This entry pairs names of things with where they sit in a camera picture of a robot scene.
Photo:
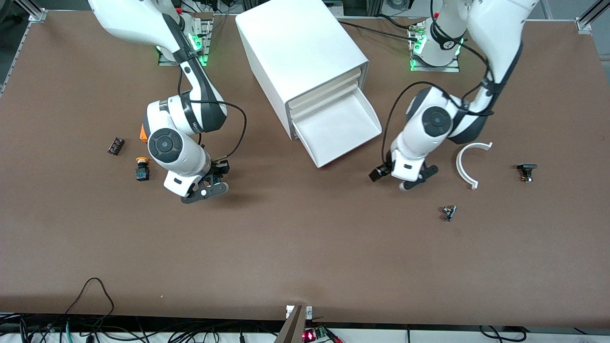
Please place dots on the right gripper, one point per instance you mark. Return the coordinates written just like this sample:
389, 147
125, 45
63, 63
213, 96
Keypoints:
220, 168

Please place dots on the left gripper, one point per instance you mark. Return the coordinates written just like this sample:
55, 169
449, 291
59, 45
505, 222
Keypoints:
380, 173

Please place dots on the white lowest drawer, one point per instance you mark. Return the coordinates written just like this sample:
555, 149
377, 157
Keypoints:
352, 138

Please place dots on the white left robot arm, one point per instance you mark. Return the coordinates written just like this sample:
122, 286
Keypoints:
438, 124

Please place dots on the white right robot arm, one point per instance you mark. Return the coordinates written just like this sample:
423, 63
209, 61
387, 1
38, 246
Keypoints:
171, 147

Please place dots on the yellow push button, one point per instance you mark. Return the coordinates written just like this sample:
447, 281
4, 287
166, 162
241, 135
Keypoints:
142, 172

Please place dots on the orange button box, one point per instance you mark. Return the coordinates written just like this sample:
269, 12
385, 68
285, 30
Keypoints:
143, 136

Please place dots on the white middle drawer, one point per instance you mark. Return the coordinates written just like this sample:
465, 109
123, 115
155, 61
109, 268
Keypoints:
324, 100

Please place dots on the white highest drawer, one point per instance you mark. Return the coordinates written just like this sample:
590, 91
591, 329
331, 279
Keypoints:
324, 89

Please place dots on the white drawer cabinet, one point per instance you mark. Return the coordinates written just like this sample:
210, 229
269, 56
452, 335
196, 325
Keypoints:
295, 47

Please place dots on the white curved plastic piece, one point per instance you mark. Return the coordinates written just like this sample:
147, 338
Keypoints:
459, 166

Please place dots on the small metal part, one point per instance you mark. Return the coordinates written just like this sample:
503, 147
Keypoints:
449, 212

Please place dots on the small black contact block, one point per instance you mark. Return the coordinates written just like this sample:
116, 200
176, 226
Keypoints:
116, 146

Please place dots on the circuit board with red LED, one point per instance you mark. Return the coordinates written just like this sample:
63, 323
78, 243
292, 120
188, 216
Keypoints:
314, 333

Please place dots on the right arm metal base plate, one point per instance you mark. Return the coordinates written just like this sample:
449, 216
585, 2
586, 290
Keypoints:
204, 58

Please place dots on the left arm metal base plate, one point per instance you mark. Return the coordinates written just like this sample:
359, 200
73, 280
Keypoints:
452, 68

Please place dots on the small white mounting bracket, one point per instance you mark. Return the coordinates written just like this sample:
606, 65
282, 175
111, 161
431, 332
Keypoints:
289, 312

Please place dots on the aluminium frame profile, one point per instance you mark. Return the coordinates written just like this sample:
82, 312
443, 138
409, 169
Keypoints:
35, 14
585, 23

